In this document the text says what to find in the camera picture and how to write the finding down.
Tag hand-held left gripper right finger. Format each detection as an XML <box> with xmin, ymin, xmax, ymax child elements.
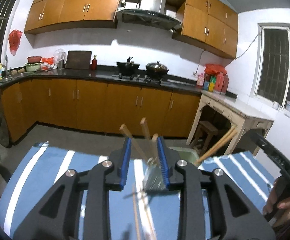
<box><xmin>157</xmin><ymin>136</ymin><xmax>276</xmax><ymax>240</ymax></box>

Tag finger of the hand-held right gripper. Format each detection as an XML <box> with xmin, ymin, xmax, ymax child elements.
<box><xmin>250</xmin><ymin>132</ymin><xmax>290</xmax><ymax>180</ymax></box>

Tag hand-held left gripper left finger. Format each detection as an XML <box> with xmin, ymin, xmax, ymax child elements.
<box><xmin>9</xmin><ymin>137</ymin><xmax>133</xmax><ymax>240</ymax></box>

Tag green perforated chopstick holder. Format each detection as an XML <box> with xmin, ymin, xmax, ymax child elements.
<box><xmin>143</xmin><ymin>147</ymin><xmax>201</xmax><ymax>193</ymax></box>

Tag person's right hand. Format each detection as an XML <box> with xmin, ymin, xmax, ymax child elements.
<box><xmin>263</xmin><ymin>180</ymin><xmax>290</xmax><ymax>222</ymax></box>

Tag old white side table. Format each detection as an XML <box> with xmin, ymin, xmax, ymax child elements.
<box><xmin>186</xmin><ymin>91</ymin><xmax>275</xmax><ymax>156</ymax></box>

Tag wooden stool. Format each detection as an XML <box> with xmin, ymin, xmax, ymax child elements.
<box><xmin>187</xmin><ymin>121</ymin><xmax>219</xmax><ymax>155</ymax></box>

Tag wooden lower kitchen cabinets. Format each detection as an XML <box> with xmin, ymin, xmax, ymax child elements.
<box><xmin>1</xmin><ymin>77</ymin><xmax>202</xmax><ymax>145</ymax></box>

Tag wooden kitchen cabinets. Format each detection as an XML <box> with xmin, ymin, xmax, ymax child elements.
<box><xmin>1</xmin><ymin>77</ymin><xmax>202</xmax><ymax>145</ymax></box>
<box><xmin>24</xmin><ymin>0</ymin><xmax>239</xmax><ymax>60</ymax></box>

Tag blue white striped tablecloth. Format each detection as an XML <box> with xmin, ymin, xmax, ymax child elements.
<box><xmin>0</xmin><ymin>141</ymin><xmax>276</xmax><ymax>240</ymax></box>

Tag gas stove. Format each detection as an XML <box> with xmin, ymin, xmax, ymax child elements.
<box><xmin>112</xmin><ymin>72</ymin><xmax>172</xmax><ymax>84</ymax></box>

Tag red boxes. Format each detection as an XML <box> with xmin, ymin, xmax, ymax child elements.
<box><xmin>216</xmin><ymin>72</ymin><xmax>230</xmax><ymax>95</ymax></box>

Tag black kitchen countertop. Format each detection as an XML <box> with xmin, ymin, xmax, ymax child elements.
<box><xmin>0</xmin><ymin>65</ymin><xmax>237</xmax><ymax>99</ymax></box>

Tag green yellow carton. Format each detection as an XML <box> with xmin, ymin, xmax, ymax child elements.
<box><xmin>208</xmin><ymin>76</ymin><xmax>217</xmax><ymax>92</ymax></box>

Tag black wok with lid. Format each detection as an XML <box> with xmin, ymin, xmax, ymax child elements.
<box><xmin>145</xmin><ymin>60</ymin><xmax>170</xmax><ymax>79</ymax></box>

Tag black wok with ladle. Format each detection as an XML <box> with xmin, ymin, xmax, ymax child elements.
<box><xmin>116</xmin><ymin>57</ymin><xmax>141</xmax><ymax>77</ymax></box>

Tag red bag over boxes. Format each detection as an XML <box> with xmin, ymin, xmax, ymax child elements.
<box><xmin>205</xmin><ymin>64</ymin><xmax>228</xmax><ymax>76</ymax></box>

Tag dark wooden cutting board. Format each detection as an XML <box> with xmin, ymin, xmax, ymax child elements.
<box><xmin>65</xmin><ymin>51</ymin><xmax>92</xmax><ymax>70</ymax></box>

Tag clear plastic bag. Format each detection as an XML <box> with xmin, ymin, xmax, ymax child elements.
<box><xmin>54</xmin><ymin>49</ymin><xmax>67</xmax><ymax>65</ymax></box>

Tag metal faucet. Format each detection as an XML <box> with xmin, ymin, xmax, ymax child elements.
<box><xmin>4</xmin><ymin>55</ymin><xmax>11</xmax><ymax>78</ymax></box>

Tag steel range hood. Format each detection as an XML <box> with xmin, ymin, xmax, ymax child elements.
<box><xmin>115</xmin><ymin>0</ymin><xmax>183</xmax><ymax>32</ymax></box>

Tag wooden upper kitchen cabinets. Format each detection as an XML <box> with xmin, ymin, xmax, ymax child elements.
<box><xmin>24</xmin><ymin>0</ymin><xmax>239</xmax><ymax>60</ymax></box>

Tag barred window with white frame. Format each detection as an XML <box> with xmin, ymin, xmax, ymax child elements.
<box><xmin>253</xmin><ymin>23</ymin><xmax>290</xmax><ymax>120</ymax></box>

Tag red plastic bag on wall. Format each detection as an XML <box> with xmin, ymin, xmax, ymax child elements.
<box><xmin>8</xmin><ymin>29</ymin><xmax>23</xmax><ymax>57</ymax></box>

